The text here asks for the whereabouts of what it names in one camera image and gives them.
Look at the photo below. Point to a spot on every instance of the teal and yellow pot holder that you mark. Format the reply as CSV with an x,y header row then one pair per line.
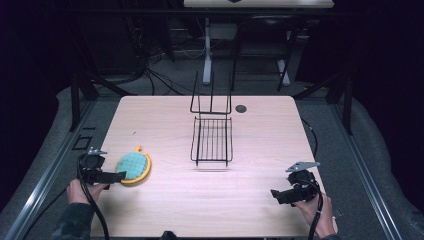
x,y
134,167

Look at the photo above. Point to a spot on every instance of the person's left hand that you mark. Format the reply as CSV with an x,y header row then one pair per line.
x,y
80,191

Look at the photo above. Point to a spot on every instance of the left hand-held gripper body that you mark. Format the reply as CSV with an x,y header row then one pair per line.
x,y
90,164

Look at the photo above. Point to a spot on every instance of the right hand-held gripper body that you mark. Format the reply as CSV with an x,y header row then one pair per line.
x,y
301,183

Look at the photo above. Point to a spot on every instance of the black metal stand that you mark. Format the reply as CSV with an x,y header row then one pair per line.
x,y
88,88
333,96

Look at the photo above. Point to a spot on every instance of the black chair frame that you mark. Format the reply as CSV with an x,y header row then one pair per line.
x,y
263,50

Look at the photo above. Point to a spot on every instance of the person's right hand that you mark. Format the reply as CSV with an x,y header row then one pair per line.
x,y
315,213

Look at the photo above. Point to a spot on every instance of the white desk with white legs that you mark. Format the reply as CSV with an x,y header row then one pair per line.
x,y
246,30

